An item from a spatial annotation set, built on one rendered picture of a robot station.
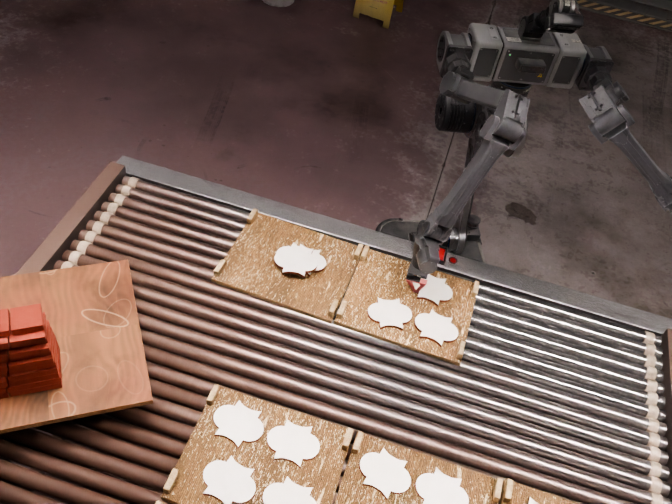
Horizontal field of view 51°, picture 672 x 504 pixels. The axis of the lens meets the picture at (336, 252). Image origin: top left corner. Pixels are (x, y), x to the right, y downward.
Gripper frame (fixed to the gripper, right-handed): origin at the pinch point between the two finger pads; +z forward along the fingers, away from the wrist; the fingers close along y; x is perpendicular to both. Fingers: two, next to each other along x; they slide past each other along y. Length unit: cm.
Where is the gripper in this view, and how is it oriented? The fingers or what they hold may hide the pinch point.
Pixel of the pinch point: (418, 282)
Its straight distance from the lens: 238.0
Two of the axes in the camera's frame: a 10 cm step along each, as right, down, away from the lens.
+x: 9.5, 2.2, -2.2
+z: -0.1, 7.1, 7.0
